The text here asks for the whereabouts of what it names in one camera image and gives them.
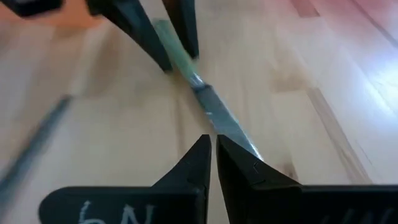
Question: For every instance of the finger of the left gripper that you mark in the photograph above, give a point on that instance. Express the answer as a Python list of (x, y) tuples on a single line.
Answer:
[(183, 25), (136, 31)]

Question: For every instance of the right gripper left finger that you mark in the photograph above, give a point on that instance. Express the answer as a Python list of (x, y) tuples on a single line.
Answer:
[(140, 205)]

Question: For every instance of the blue white patterned knife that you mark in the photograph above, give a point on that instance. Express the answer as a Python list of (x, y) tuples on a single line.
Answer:
[(34, 146)]

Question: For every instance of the orange plastic bin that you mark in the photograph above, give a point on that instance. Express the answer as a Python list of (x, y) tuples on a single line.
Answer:
[(74, 19)]

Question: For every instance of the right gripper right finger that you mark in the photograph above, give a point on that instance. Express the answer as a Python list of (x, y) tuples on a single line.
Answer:
[(280, 205)]

